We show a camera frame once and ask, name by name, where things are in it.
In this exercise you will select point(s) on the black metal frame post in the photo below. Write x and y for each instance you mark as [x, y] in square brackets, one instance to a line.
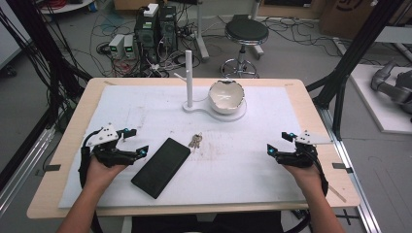
[42, 42]
[353, 51]

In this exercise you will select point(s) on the person's dark clothing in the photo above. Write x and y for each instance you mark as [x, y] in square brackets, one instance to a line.
[207, 225]

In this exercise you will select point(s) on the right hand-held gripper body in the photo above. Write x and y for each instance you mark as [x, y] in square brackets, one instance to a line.
[304, 155]

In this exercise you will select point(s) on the white eggshell-shaped bowl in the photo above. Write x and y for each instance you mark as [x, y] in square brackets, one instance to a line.
[225, 97]

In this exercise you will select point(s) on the white table mat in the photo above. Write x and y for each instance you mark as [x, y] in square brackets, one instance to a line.
[233, 168]

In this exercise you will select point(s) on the white box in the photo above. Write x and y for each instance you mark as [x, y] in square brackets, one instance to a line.
[151, 9]

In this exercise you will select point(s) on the bunch of metal keys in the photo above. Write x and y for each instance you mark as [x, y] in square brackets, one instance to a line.
[195, 141]

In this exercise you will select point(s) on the white power supply unit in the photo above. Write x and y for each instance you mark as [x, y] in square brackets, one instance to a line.
[116, 45]
[129, 47]

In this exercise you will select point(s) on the black computer tower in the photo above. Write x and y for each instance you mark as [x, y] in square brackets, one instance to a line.
[167, 27]
[146, 37]

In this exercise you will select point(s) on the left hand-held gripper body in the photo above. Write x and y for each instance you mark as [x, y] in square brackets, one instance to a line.
[105, 136]

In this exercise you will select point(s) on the brown cardboard box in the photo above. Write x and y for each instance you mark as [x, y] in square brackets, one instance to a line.
[343, 16]

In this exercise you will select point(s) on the person's left hand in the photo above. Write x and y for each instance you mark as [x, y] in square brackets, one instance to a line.
[100, 176]

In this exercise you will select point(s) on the white metal stand leg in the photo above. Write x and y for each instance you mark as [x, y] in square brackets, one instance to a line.
[201, 35]

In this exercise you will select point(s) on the aluminium floor rail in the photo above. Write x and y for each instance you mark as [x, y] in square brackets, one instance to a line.
[359, 194]
[19, 181]

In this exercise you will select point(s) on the black round stool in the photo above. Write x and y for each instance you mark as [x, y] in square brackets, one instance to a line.
[247, 31]

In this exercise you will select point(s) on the person's right hand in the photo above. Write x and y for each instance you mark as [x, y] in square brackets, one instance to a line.
[307, 179]

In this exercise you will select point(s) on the white platform board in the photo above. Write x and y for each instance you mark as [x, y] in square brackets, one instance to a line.
[382, 113]

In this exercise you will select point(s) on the white stand with pole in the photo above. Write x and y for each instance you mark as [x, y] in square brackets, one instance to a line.
[188, 81]

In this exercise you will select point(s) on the black smartphone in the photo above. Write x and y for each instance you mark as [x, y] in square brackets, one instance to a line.
[161, 168]

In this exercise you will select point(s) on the wooden table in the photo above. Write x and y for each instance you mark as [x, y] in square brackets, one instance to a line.
[64, 155]

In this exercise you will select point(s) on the black tape strip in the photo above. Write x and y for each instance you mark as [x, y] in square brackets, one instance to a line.
[52, 168]
[341, 167]

